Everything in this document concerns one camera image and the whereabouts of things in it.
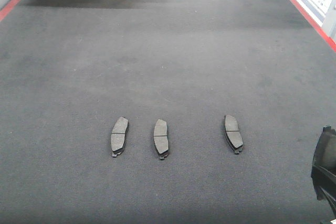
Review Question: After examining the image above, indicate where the grey brake pad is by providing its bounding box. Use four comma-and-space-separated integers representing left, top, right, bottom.
110, 116, 129, 157
224, 114, 244, 155
153, 119, 169, 160
311, 125, 335, 213

